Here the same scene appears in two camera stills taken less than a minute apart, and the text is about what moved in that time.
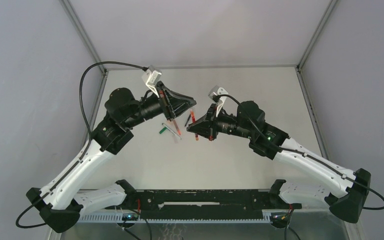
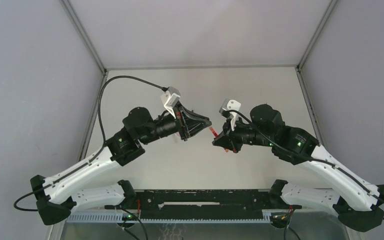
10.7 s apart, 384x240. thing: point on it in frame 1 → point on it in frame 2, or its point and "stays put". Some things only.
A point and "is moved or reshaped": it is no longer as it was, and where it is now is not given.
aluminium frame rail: (312, 113) stays put
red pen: (194, 121) is moved or reshaped
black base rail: (203, 204) stays put
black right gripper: (207, 126) → (229, 138)
